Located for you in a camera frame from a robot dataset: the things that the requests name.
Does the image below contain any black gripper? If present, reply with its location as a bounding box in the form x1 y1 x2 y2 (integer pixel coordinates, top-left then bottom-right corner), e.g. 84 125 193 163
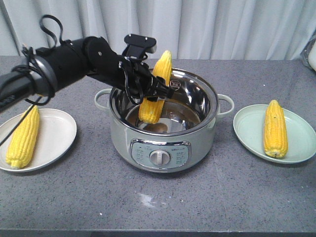
85 37 174 102

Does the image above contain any yellow corn cob pale patch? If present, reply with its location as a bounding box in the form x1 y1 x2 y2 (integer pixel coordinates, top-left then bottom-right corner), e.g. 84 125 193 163
138 50 172 124

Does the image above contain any yellow corn cob dark spot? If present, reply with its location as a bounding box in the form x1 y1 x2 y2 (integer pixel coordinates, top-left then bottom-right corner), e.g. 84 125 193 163
263 100 288 158

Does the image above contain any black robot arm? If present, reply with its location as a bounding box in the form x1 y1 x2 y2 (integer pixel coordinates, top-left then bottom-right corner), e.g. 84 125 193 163
0 34 174 111

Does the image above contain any green electric cooking pot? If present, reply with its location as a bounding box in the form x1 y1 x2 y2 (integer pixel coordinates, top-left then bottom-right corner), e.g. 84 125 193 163
94 69 235 173

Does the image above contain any green round plate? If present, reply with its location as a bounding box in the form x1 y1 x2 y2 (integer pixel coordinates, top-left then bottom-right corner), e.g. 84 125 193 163
233 104 316 164

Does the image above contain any white pleated curtain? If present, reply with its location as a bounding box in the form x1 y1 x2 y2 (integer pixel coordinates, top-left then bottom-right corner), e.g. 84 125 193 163
0 0 316 60

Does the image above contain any beige round plate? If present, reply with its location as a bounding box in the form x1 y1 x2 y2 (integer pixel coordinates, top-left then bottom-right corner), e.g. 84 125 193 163
0 108 77 172

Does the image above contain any white object in plastic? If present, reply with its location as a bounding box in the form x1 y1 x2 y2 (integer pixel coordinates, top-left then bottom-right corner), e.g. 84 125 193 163
300 36 316 71

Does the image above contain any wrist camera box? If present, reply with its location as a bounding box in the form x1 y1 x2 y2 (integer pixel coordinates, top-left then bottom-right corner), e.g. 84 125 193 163
122 34 157 60

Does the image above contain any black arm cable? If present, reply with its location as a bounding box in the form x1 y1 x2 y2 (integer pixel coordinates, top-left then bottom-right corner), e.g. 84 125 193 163
0 14 64 146

